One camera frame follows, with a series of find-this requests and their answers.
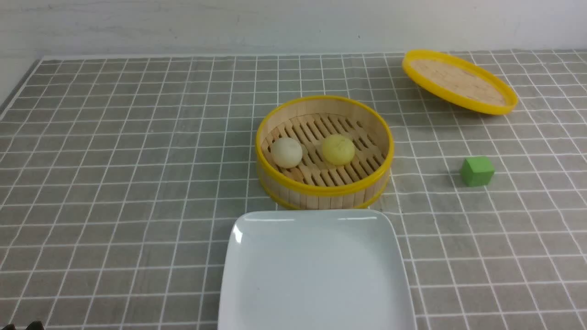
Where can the white steamed bun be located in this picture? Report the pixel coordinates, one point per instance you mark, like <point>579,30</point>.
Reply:
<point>286,152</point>

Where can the yellow steamed bun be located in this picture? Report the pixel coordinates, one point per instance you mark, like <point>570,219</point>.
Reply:
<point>338,149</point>

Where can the white square plate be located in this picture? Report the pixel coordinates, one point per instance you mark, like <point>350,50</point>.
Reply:
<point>335,269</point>

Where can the yellow rimmed bamboo steamer basket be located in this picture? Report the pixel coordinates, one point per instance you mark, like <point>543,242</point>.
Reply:
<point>314,183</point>

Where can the grey checked tablecloth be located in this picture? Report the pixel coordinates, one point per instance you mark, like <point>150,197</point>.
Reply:
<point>121,178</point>

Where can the yellow rimmed bamboo steamer lid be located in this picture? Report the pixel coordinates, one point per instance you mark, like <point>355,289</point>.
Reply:
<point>459,82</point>

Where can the green cube block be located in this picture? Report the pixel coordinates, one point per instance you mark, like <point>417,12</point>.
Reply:
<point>477,171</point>

